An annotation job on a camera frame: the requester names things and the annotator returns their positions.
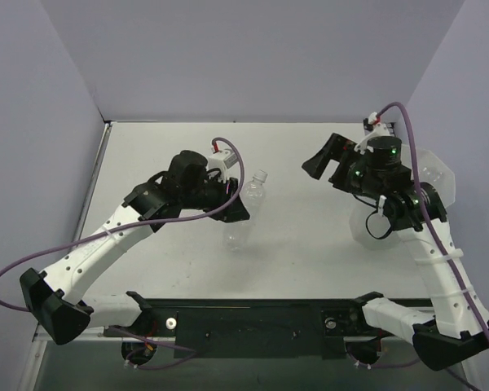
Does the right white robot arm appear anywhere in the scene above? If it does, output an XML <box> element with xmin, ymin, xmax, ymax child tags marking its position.
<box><xmin>302</xmin><ymin>134</ymin><xmax>489</xmax><ymax>371</ymax></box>

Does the white translucent bin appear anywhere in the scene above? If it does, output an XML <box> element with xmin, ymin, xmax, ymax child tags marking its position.
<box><xmin>349</xmin><ymin>148</ymin><xmax>456</xmax><ymax>251</ymax></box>

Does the clear bottle white cap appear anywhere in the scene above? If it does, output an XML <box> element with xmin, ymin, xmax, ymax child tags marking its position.
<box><xmin>223</xmin><ymin>170</ymin><xmax>268</xmax><ymax>251</ymax></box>

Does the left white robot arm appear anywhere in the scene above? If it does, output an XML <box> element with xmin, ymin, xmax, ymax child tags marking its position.
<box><xmin>20</xmin><ymin>149</ymin><xmax>249</xmax><ymax>345</ymax></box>

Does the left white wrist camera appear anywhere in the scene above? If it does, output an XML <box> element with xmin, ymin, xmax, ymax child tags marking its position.
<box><xmin>207</xmin><ymin>149</ymin><xmax>237</xmax><ymax>182</ymax></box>

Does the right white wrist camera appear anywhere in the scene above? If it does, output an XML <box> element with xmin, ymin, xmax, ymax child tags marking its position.
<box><xmin>354</xmin><ymin>112</ymin><xmax>390</xmax><ymax>154</ymax></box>

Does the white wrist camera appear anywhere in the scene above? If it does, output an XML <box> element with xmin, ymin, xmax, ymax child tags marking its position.
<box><xmin>207</xmin><ymin>149</ymin><xmax>237</xmax><ymax>182</ymax></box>
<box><xmin>354</xmin><ymin>112</ymin><xmax>390</xmax><ymax>154</ymax></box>

